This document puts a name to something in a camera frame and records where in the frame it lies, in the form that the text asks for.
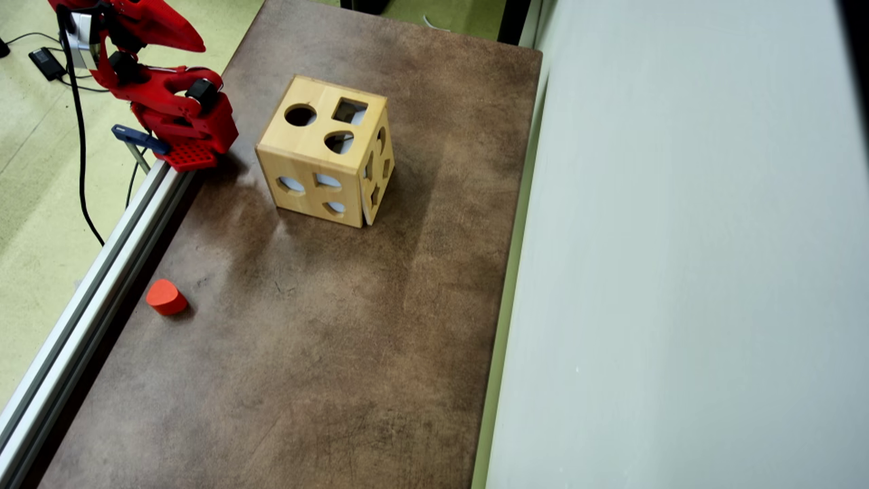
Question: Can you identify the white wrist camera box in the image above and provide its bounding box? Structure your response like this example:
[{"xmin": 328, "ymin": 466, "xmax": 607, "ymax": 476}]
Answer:
[{"xmin": 68, "ymin": 10, "xmax": 103, "ymax": 69}]

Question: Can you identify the thick black camera cable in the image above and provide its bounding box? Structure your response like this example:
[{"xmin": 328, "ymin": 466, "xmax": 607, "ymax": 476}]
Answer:
[{"xmin": 57, "ymin": 3, "xmax": 107, "ymax": 247}]

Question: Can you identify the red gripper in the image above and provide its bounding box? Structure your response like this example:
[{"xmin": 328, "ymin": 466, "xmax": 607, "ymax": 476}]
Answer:
[{"xmin": 49, "ymin": 0, "xmax": 206, "ymax": 70}]

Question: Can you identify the wooden shape sorter box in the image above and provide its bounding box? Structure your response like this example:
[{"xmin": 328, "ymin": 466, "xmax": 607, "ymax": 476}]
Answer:
[{"xmin": 255, "ymin": 75, "xmax": 394, "ymax": 229}]

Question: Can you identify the black vertical post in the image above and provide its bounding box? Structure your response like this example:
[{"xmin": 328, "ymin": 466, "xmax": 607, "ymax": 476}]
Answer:
[{"xmin": 498, "ymin": 0, "xmax": 532, "ymax": 47}]

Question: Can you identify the blue clamp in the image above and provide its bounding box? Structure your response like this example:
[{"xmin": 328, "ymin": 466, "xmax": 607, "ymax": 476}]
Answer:
[{"xmin": 111, "ymin": 124, "xmax": 170, "ymax": 175}]

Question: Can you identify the aluminium profile rail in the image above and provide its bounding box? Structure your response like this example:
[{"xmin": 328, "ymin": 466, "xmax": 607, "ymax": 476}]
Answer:
[{"xmin": 0, "ymin": 158, "xmax": 198, "ymax": 489}]

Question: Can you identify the thin black adapter cable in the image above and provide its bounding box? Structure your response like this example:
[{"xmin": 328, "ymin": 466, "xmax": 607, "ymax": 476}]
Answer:
[{"xmin": 5, "ymin": 32, "xmax": 109, "ymax": 93}]

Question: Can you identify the red rounded block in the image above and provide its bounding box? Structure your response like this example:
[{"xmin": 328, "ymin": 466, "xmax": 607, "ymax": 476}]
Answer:
[{"xmin": 146, "ymin": 278, "xmax": 191, "ymax": 317}]

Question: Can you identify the black power adapter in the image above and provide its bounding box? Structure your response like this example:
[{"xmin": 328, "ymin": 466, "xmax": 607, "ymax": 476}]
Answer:
[{"xmin": 29, "ymin": 46, "xmax": 69, "ymax": 82}]

